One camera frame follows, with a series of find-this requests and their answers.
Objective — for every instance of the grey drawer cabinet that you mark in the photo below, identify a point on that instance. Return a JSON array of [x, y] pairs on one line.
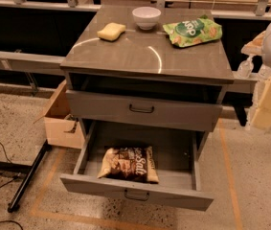
[[145, 64]]

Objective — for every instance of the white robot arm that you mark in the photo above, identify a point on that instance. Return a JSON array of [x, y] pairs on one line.
[[260, 46]]

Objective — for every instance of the grey metal shelf rail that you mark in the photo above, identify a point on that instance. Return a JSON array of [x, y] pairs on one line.
[[31, 63]]

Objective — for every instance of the clear sanitizer bottle left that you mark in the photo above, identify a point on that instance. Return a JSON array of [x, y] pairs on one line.
[[245, 68]]

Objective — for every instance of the green chip bag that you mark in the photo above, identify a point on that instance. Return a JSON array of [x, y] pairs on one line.
[[193, 32]]

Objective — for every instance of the open grey middle drawer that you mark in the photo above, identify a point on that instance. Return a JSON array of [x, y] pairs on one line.
[[174, 153]]

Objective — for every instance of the white bowl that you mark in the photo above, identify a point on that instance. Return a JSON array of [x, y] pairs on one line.
[[146, 17]]

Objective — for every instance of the cardboard box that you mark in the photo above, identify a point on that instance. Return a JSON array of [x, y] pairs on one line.
[[61, 128]]

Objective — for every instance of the brown chip bag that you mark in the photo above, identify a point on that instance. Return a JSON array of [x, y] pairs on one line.
[[131, 164]]

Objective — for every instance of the closed grey upper drawer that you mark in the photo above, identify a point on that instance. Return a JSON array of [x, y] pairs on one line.
[[143, 111]]

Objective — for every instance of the black metal stand leg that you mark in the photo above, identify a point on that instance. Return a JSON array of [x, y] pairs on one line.
[[27, 171]]

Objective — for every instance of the yellow sponge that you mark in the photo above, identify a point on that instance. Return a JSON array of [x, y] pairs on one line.
[[111, 31]]

